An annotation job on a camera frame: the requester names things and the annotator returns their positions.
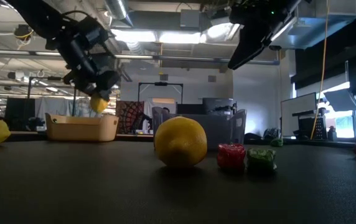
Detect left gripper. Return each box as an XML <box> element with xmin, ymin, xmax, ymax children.
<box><xmin>53</xmin><ymin>15</ymin><xmax>121</xmax><ymax>102</ymax></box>

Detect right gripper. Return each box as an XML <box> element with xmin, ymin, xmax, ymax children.
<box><xmin>227</xmin><ymin>2</ymin><xmax>271</xmax><ymax>70</ymax></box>

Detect red patterned cloth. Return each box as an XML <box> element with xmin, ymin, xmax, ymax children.
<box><xmin>115</xmin><ymin>100</ymin><xmax>145</xmax><ymax>134</ymax></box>

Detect light blue cloth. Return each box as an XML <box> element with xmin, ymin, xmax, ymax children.
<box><xmin>34</xmin><ymin>97</ymin><xmax>105</xmax><ymax>118</ymax></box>

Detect yellow plastic basket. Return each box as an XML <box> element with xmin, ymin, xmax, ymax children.
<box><xmin>44</xmin><ymin>112</ymin><xmax>119</xmax><ymax>143</ymax></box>

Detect grey ceiling pipe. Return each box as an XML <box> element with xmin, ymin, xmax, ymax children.
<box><xmin>0</xmin><ymin>49</ymin><xmax>280</xmax><ymax>65</ymax></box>

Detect grey ceiling box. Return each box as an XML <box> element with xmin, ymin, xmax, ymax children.
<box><xmin>180</xmin><ymin>9</ymin><xmax>202</xmax><ymax>29</ymax></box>

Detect black monitor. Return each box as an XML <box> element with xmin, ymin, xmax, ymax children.
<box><xmin>4</xmin><ymin>97</ymin><xmax>36</xmax><ymax>131</ymax></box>

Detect white board panel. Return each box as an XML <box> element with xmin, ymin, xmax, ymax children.
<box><xmin>280</xmin><ymin>91</ymin><xmax>318</xmax><ymax>138</ymax></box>

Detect grey transparent plastic basket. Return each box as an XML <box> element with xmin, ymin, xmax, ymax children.
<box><xmin>151</xmin><ymin>106</ymin><xmax>248</xmax><ymax>152</ymax></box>

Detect black backpack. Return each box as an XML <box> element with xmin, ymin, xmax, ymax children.
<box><xmin>263</xmin><ymin>127</ymin><xmax>281</xmax><ymax>141</ymax></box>

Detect black shelf rack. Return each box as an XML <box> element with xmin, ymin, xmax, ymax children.
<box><xmin>292</xmin><ymin>108</ymin><xmax>329</xmax><ymax>141</ymax></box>

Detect black table mat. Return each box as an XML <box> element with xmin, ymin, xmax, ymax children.
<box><xmin>0</xmin><ymin>138</ymin><xmax>356</xmax><ymax>224</ymax></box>

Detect dark bottle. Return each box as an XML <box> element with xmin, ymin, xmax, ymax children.
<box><xmin>327</xmin><ymin>125</ymin><xmax>338</xmax><ymax>142</ymax></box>

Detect black portal frame stand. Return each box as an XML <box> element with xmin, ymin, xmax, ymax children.
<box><xmin>138</xmin><ymin>82</ymin><xmax>184</xmax><ymax>105</ymax></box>
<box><xmin>26</xmin><ymin>76</ymin><xmax>78</xmax><ymax>118</ymax></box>

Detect silver air duct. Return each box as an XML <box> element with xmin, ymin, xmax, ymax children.
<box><xmin>103</xmin><ymin>0</ymin><xmax>134</xmax><ymax>28</ymax></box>

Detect yellow hanging cable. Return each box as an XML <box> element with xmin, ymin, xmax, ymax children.
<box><xmin>309</xmin><ymin>0</ymin><xmax>330</xmax><ymax>140</ymax></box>

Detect hanging cable reel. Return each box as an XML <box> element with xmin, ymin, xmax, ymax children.
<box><xmin>12</xmin><ymin>24</ymin><xmax>35</xmax><ymax>42</ymax></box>

